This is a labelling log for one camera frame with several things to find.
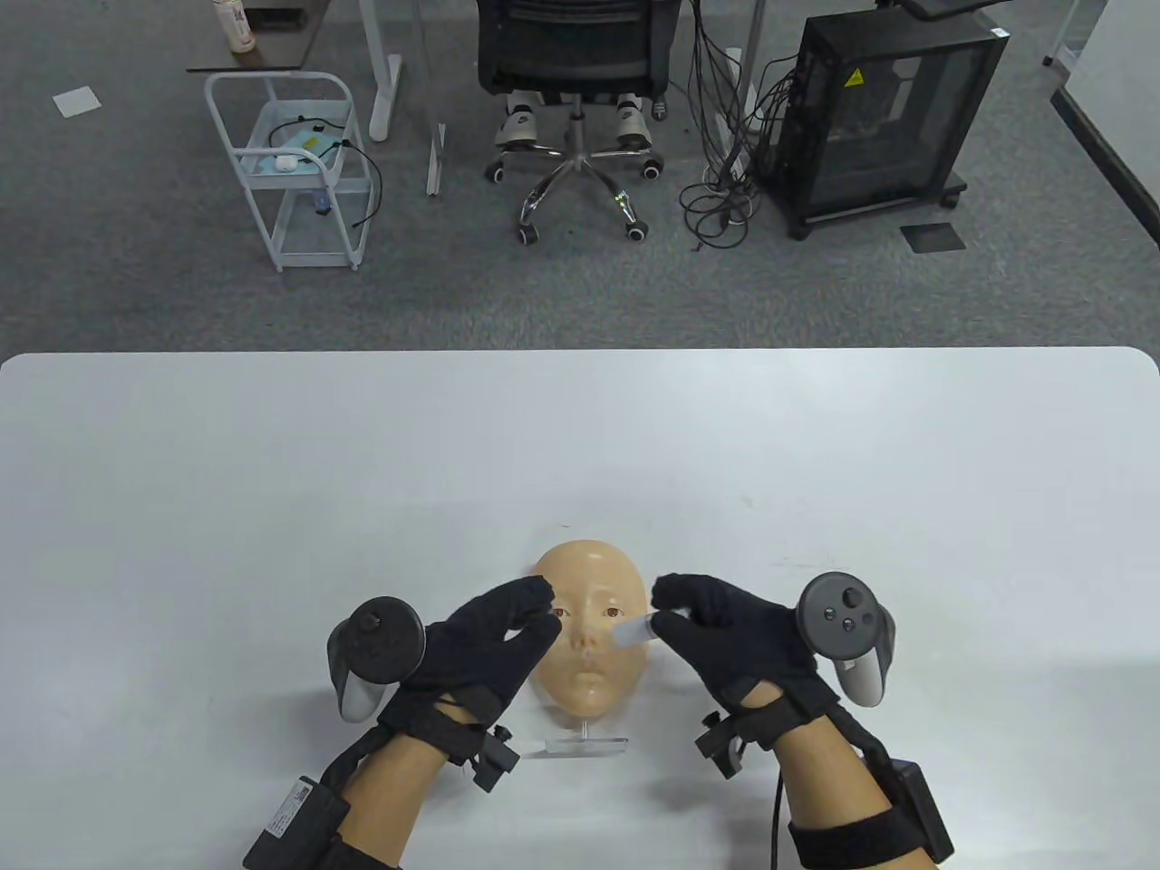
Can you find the person's left hand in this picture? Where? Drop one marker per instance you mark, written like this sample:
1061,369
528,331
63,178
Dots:
471,652

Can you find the black office chair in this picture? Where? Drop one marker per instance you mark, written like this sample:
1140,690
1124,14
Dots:
571,45

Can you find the black computer cabinet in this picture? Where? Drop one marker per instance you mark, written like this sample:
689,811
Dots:
870,118

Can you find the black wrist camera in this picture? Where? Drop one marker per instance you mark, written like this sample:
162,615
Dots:
722,748
496,761

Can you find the thin white desk leg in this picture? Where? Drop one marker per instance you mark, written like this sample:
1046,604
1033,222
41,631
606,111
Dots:
435,163

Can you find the black left armband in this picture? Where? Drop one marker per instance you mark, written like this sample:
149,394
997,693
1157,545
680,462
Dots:
353,856

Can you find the black right armband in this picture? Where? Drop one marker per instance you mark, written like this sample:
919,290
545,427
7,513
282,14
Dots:
856,838

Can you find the person's right hand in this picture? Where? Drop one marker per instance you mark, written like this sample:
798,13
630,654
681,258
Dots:
743,643

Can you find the light blue box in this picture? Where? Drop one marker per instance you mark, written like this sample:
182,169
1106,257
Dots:
308,145

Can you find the clear acrylic stand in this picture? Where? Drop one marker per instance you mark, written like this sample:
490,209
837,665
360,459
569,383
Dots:
584,746

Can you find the black left hand controller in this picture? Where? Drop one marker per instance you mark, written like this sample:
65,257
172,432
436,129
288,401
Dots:
376,639

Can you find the person's left forearm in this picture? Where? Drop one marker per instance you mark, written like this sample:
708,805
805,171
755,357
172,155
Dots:
390,797

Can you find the black armband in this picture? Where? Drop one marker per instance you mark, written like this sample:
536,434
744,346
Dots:
353,856
856,838

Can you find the dark floor plate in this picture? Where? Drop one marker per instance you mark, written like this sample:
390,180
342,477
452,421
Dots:
931,236

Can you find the white lip balm tube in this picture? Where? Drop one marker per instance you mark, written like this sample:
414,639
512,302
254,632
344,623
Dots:
636,632

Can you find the black right hand controller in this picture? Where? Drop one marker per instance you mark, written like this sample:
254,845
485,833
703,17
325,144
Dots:
843,616

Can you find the white paper sheet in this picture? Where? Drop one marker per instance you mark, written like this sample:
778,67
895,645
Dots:
76,101

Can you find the plain black sensor box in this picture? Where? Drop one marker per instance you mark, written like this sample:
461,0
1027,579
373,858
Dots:
920,811

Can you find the beige mannequin face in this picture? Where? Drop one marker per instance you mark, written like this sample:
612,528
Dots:
589,689

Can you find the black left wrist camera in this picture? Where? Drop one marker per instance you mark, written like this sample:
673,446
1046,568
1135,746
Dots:
496,761

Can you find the black hand controller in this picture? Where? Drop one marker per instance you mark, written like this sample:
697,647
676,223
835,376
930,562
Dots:
376,639
843,616

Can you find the white plastic bottle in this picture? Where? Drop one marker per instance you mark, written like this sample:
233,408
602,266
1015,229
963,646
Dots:
236,27

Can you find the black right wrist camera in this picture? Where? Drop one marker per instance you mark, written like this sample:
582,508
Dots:
722,748

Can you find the white partition panel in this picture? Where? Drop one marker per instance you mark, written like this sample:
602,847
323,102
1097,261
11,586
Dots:
1124,82

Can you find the thick white desk leg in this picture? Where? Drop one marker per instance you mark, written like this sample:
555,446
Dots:
382,91

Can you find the black labelled sensor box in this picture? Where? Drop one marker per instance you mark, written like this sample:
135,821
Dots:
290,820

